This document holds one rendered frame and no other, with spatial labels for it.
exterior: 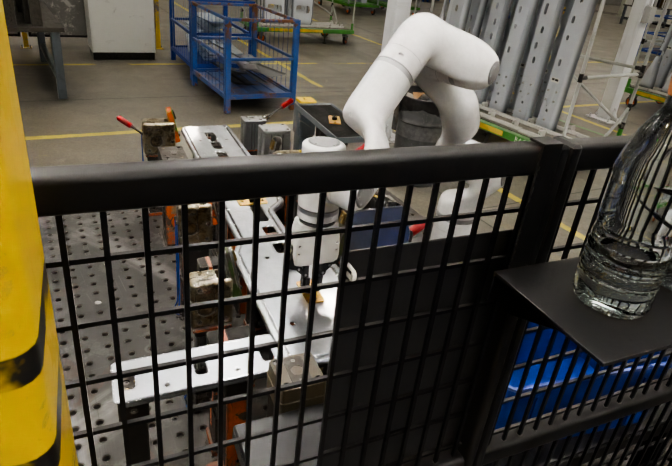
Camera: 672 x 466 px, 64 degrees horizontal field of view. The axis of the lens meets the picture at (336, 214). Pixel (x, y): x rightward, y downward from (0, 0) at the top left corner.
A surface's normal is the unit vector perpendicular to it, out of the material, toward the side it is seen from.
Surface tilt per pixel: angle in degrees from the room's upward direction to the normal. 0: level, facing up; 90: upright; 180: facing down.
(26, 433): 90
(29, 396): 90
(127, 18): 90
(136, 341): 0
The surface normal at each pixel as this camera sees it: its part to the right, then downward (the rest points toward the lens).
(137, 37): 0.47, 0.43
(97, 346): 0.10, -0.89
